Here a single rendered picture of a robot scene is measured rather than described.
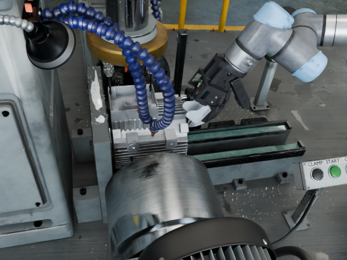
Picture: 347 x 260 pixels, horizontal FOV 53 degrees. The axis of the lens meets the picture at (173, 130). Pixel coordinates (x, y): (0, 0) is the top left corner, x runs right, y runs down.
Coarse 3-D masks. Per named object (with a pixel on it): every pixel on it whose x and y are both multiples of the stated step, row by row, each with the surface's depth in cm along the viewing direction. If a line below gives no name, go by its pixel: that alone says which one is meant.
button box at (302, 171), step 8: (312, 160) 87; (320, 160) 87; (328, 160) 87; (336, 160) 88; (344, 160) 88; (296, 168) 88; (304, 168) 86; (312, 168) 86; (320, 168) 86; (328, 168) 87; (344, 168) 88; (296, 176) 89; (304, 176) 85; (328, 176) 87; (344, 176) 87; (296, 184) 89; (304, 184) 86; (312, 184) 85; (320, 184) 86; (328, 184) 86; (336, 184) 87; (344, 184) 87
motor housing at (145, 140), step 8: (160, 104) 94; (176, 104) 94; (160, 112) 93; (176, 112) 93; (184, 112) 93; (176, 120) 93; (184, 120) 93; (136, 128) 91; (168, 128) 92; (176, 128) 93; (144, 136) 91; (160, 136) 91; (184, 136) 94; (120, 144) 90; (144, 144) 90; (152, 144) 91; (160, 144) 92; (184, 144) 93; (120, 152) 90; (128, 152) 90; (136, 152) 91; (144, 152) 92; (152, 152) 92; (160, 152) 92; (168, 152) 94; (176, 152) 94; (184, 152) 94; (120, 160) 92; (128, 160) 93
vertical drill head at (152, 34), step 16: (112, 0) 67; (128, 0) 66; (144, 0) 68; (112, 16) 70; (128, 16) 69; (144, 16) 71; (128, 32) 71; (144, 32) 71; (160, 32) 76; (96, 48) 71; (112, 48) 70; (160, 48) 73; (112, 64) 73; (128, 64) 71
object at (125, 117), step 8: (120, 88) 92; (128, 88) 93; (152, 88) 92; (112, 96) 92; (120, 96) 94; (128, 96) 94; (152, 96) 93; (112, 104) 91; (120, 104) 91; (128, 104) 90; (136, 104) 90; (112, 112) 85; (120, 112) 86; (128, 112) 86; (136, 112) 87; (152, 112) 88; (112, 120) 87; (120, 120) 87; (128, 120) 88; (136, 120) 89; (112, 128) 89; (120, 128) 89; (128, 128) 90; (144, 128) 91
